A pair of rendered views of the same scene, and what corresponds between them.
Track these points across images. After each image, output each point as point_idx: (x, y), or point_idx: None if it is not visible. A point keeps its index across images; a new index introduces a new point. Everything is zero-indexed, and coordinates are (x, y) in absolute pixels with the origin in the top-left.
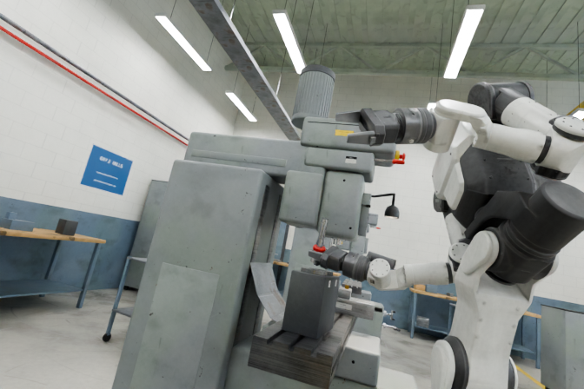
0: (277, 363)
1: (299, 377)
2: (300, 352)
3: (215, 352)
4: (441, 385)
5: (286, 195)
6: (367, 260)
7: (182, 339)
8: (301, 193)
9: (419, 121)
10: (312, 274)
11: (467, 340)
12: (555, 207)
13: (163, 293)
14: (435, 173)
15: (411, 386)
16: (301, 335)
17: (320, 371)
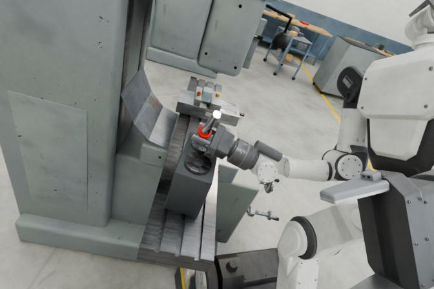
0: (164, 260)
1: (183, 266)
2: (185, 257)
3: (99, 165)
4: (289, 254)
5: (159, 16)
6: (255, 157)
7: (63, 155)
8: (180, 16)
9: None
10: (197, 179)
11: (321, 240)
12: None
13: (24, 120)
14: (374, 84)
15: None
16: None
17: (201, 265)
